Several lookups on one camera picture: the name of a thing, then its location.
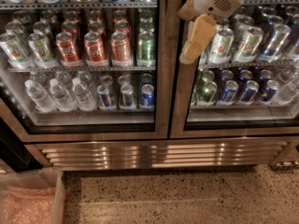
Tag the clear plastic storage bin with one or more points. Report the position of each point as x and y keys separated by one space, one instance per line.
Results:
x=40 y=179

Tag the steel fridge bottom grille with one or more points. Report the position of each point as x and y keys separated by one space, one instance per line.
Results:
x=159 y=154

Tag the front middle red cola can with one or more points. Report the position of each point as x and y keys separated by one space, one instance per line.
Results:
x=95 y=50

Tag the left energy drink can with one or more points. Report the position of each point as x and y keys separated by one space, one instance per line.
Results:
x=105 y=98

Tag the right fridge water bottle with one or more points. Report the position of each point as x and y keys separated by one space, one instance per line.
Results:
x=288 y=92

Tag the pink bubble wrap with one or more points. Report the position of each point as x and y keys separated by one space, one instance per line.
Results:
x=26 y=206

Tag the glass fridge door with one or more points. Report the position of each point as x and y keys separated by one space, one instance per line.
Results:
x=193 y=121
x=79 y=17

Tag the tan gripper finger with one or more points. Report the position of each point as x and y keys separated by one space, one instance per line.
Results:
x=186 y=12
x=200 y=33

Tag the blue energy drink can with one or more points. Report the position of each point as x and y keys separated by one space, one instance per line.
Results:
x=147 y=96

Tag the front right red cola can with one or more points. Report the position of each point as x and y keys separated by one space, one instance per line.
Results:
x=121 y=50

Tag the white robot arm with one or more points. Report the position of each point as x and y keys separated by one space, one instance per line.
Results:
x=202 y=16

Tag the right fridge silver blue can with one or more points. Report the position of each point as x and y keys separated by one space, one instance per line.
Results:
x=271 y=49

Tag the front green soda can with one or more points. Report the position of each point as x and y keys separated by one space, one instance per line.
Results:
x=145 y=49

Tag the right fridge left 7up can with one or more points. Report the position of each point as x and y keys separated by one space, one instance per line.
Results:
x=221 y=45

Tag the front left red cola can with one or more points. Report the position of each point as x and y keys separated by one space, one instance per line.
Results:
x=68 y=50

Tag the middle energy drink can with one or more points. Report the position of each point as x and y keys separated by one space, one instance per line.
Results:
x=127 y=101

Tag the left water bottle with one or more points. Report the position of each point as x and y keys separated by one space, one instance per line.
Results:
x=40 y=96

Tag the red cola can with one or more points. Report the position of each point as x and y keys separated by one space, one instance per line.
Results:
x=121 y=50
x=95 y=50
x=68 y=50

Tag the fridge 7up can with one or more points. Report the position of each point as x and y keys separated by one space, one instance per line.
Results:
x=221 y=45
x=250 y=40

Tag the right fridge green can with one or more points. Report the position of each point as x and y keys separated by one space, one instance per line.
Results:
x=206 y=92

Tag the front left 7up can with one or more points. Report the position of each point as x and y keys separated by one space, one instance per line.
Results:
x=18 y=54

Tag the middle water bottle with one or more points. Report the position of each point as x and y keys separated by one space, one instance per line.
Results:
x=62 y=96

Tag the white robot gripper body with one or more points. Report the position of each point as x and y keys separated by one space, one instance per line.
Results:
x=214 y=0

